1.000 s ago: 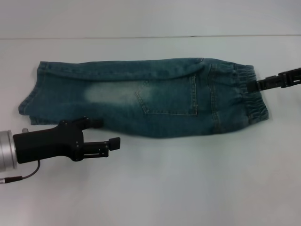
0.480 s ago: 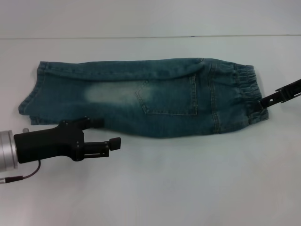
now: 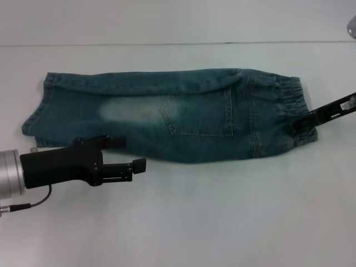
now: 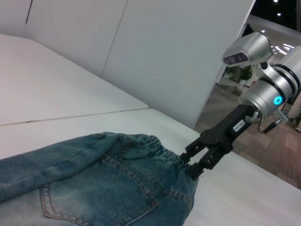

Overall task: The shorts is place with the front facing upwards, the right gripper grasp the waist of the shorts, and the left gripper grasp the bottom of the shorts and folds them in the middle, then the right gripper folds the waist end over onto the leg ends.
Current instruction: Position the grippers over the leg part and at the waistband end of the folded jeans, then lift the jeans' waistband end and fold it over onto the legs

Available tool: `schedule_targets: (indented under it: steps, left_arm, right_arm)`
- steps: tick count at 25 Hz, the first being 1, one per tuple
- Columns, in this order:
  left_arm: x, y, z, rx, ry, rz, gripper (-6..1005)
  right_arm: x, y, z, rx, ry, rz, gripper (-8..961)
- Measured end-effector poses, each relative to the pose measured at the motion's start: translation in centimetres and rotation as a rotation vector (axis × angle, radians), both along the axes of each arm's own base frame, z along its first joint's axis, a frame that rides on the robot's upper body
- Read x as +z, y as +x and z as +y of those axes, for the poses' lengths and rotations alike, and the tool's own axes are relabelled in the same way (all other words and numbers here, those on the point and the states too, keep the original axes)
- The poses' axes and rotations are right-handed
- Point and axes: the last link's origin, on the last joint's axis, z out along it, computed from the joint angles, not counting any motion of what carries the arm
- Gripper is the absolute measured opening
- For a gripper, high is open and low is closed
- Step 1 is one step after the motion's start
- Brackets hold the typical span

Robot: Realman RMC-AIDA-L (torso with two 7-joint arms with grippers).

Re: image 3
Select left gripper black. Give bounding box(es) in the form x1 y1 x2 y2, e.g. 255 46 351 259
19 134 147 190

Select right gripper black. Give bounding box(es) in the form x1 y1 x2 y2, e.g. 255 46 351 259
288 91 356 137

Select blue denim shorts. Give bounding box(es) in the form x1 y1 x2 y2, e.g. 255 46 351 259
21 67 319 164

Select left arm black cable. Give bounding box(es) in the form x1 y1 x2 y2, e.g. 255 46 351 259
0 184 53 215

